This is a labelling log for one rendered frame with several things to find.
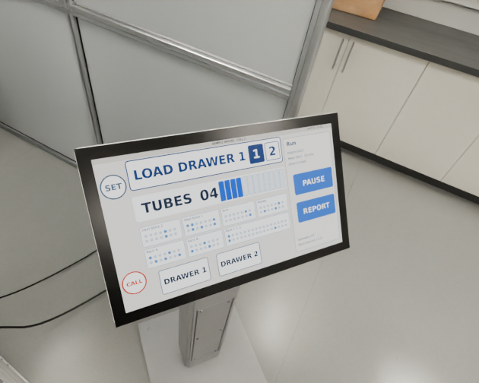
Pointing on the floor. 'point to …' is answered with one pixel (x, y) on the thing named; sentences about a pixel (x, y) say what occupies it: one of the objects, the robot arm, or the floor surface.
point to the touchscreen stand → (201, 344)
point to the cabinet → (1, 362)
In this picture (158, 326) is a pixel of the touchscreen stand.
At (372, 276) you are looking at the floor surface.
